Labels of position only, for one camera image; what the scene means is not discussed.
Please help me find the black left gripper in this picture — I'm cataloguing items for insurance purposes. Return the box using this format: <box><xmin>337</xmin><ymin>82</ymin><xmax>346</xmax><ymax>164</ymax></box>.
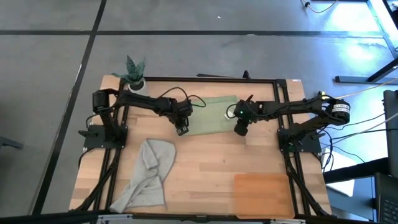
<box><xmin>169</xmin><ymin>98</ymin><xmax>193</xmax><ymax>137</ymax></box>

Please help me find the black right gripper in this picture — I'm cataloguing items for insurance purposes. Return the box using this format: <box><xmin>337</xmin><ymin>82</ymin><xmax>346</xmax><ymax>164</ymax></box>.
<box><xmin>233</xmin><ymin>99</ymin><xmax>264</xmax><ymax>137</ymax></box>

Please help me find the green microfiber towel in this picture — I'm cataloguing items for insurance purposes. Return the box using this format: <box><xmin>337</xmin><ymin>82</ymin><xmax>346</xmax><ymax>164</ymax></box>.
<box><xmin>186</xmin><ymin>95</ymin><xmax>239</xmax><ymax>136</ymax></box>

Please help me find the grey microfiber towel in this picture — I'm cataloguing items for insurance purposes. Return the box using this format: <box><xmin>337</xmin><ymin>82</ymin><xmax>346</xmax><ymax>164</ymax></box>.
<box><xmin>109</xmin><ymin>138</ymin><xmax>177</xmax><ymax>214</ymax></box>

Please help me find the white plant pot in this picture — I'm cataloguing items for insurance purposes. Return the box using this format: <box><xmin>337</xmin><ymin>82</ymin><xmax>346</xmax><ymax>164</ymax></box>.
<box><xmin>127</xmin><ymin>78</ymin><xmax>149</xmax><ymax>95</ymax></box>

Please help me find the thin black bar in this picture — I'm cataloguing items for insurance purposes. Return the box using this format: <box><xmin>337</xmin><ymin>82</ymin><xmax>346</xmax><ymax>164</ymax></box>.
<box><xmin>197</xmin><ymin>73</ymin><xmax>244</xmax><ymax>78</ymax></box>

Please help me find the black diagonal brace bar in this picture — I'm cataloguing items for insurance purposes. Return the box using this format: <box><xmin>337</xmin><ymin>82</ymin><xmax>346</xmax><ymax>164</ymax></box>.
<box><xmin>284</xmin><ymin>152</ymin><xmax>330</xmax><ymax>217</ymax></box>
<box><xmin>76</xmin><ymin>148</ymin><xmax>123</xmax><ymax>212</ymax></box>

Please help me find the green leafy plant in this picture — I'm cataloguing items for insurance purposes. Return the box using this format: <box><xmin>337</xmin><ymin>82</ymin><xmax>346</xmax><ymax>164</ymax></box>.
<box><xmin>111</xmin><ymin>55</ymin><xmax>146</xmax><ymax>84</ymax></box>

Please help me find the black desk beam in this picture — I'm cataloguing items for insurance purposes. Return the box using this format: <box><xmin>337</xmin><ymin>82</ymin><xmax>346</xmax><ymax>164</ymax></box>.
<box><xmin>323</xmin><ymin>157</ymin><xmax>389</xmax><ymax>184</ymax></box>

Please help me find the black rig beam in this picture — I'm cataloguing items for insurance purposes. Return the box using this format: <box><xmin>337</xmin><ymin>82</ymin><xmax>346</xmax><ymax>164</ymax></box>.
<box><xmin>0</xmin><ymin>210</ymin><xmax>398</xmax><ymax>224</ymax></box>

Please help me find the black laptop keyboard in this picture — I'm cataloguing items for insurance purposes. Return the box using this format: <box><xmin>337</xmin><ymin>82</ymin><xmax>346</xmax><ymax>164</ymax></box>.
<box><xmin>374</xmin><ymin>172</ymin><xmax>398</xmax><ymax>224</ymax></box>

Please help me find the dark grey chair foot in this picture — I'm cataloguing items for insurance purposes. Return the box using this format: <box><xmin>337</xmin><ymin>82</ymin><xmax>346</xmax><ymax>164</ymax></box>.
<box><xmin>0</xmin><ymin>136</ymin><xmax>24</xmax><ymax>149</ymax></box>

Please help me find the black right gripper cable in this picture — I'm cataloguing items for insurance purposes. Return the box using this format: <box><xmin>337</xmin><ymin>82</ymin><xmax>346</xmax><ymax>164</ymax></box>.
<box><xmin>225</xmin><ymin>102</ymin><xmax>239</xmax><ymax>119</ymax></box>

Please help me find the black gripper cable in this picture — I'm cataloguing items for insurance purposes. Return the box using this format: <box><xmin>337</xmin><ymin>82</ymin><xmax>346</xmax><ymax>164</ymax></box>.
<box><xmin>225</xmin><ymin>102</ymin><xmax>239</xmax><ymax>119</ymax></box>
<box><xmin>157</xmin><ymin>86</ymin><xmax>207</xmax><ymax>108</ymax></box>

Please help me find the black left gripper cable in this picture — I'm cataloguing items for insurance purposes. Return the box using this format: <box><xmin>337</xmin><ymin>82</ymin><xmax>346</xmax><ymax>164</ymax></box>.
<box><xmin>157</xmin><ymin>86</ymin><xmax>207</xmax><ymax>108</ymax></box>

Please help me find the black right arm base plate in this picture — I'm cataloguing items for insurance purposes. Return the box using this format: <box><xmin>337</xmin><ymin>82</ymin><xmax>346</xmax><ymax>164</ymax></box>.
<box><xmin>277</xmin><ymin>128</ymin><xmax>323</xmax><ymax>153</ymax></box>

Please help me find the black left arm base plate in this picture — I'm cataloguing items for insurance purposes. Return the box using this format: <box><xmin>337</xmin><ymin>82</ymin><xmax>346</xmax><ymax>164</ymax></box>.
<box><xmin>83</xmin><ymin>124</ymin><xmax>129</xmax><ymax>149</ymax></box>

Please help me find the black floor cable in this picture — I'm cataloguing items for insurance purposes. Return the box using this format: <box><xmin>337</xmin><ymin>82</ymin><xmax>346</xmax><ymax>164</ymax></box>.
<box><xmin>320</xmin><ymin>113</ymin><xmax>386</xmax><ymax>164</ymax></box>

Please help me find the black desk leg frame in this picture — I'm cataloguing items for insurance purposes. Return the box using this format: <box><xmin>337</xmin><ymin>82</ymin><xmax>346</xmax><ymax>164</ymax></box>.
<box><xmin>335</xmin><ymin>0</ymin><xmax>398</xmax><ymax>84</ymax></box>

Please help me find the cream power cable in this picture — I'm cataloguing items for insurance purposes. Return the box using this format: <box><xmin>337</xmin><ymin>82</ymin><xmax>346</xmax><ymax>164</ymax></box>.
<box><xmin>325</xmin><ymin>79</ymin><xmax>398</xmax><ymax>100</ymax></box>

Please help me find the cream cable with black plug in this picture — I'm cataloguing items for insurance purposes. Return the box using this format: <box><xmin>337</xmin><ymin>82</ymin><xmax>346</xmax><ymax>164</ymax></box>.
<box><xmin>300</xmin><ymin>0</ymin><xmax>339</xmax><ymax>14</ymax></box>

